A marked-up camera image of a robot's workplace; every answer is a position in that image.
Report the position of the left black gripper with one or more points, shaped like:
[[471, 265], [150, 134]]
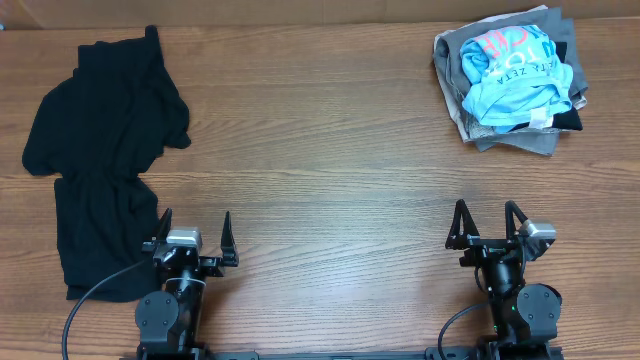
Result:
[[213, 264]]

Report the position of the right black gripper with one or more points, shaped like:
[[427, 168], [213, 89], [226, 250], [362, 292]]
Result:
[[484, 248]]

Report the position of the black t-shirt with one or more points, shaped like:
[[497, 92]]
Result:
[[97, 132]]

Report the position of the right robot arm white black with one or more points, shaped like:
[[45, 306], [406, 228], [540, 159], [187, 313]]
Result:
[[524, 315]]

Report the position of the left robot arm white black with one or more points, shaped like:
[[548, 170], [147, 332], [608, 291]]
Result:
[[168, 319]]

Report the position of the black folded garment in pile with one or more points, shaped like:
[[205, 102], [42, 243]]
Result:
[[569, 120]]

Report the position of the beige folded garment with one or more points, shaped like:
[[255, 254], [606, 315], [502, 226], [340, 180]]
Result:
[[452, 107]]

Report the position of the light blue printed t-shirt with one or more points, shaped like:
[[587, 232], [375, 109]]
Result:
[[516, 78]]

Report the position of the grey folded garment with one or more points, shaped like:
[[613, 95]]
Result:
[[565, 30]]

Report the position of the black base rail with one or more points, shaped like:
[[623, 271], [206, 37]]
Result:
[[450, 353]]

